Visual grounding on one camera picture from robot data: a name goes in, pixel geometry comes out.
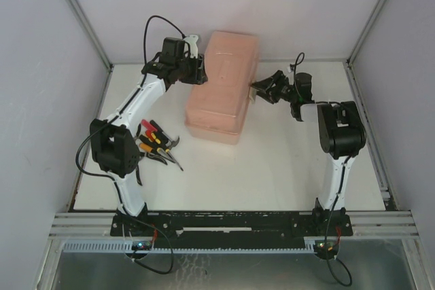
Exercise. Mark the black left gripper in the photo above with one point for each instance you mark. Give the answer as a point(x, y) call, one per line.
point(198, 70)

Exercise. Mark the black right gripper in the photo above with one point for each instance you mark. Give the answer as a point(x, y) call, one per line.
point(275, 86)

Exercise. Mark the beige tool box latch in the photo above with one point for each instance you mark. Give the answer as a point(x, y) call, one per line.
point(252, 94)

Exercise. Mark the pink translucent tool box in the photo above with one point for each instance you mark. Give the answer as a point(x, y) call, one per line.
point(216, 110)

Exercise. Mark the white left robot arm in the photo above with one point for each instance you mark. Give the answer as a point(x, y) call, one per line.
point(113, 144)

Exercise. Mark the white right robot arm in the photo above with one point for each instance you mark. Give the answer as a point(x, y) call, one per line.
point(341, 134)

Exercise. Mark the red utility knife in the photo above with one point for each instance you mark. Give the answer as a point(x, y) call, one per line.
point(148, 126)

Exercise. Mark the black claw hammer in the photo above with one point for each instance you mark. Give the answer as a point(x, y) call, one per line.
point(164, 137)

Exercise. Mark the yellow black screwdriver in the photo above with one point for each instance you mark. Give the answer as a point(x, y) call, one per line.
point(152, 136)

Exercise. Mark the black needle nose pliers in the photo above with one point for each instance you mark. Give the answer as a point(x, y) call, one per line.
point(163, 159)

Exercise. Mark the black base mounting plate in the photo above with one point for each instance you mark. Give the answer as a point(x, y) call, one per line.
point(250, 229)

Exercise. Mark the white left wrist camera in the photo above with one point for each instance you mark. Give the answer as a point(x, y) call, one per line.
point(191, 46)

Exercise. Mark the grey slotted cable duct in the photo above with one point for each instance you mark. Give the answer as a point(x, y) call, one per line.
point(144, 246)

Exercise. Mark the left aluminium corner post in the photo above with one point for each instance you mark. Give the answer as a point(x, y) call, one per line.
point(86, 26)

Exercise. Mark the aluminium corner post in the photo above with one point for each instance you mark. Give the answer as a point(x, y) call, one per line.
point(369, 25)
point(86, 26)

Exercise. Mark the right aluminium corner post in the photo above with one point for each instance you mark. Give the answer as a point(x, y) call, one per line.
point(369, 25)

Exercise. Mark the aluminium frame rail front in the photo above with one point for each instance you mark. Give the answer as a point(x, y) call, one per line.
point(365, 225)

